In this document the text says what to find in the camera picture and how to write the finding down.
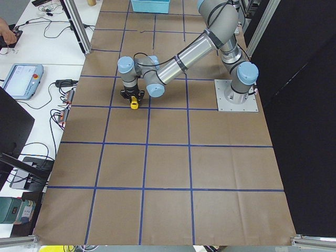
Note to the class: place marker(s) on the black power brick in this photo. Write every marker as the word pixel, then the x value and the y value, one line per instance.
pixel 64 83

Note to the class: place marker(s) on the person hand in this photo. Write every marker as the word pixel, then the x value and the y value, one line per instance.
pixel 8 36

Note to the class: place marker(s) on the orange grey adapter box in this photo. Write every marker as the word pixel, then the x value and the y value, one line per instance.
pixel 68 97

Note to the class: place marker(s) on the aluminium frame post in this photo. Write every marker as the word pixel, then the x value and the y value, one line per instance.
pixel 260 29
pixel 76 24

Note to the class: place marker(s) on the aluminium frame post right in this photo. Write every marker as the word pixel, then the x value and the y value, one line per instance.
pixel 260 29

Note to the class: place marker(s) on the teach pendant tablet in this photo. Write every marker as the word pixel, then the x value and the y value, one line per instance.
pixel 22 80

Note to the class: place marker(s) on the light blue plastic bin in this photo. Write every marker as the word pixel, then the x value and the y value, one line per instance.
pixel 161 7

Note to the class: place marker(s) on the wooden cylinder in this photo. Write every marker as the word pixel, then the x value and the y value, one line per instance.
pixel 91 2

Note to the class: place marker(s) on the aluminium frame post left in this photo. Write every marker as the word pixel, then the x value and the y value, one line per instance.
pixel 76 24

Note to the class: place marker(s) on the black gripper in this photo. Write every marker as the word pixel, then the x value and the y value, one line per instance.
pixel 130 92

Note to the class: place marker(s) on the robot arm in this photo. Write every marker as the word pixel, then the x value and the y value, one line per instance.
pixel 221 19

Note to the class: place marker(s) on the black monitor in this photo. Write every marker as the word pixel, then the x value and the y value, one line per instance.
pixel 16 126

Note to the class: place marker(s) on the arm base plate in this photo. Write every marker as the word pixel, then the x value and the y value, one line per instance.
pixel 230 101

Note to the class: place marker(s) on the yellow beetle toy car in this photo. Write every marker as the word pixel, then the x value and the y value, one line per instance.
pixel 134 104

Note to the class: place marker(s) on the green device box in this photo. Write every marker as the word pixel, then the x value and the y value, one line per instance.
pixel 16 210

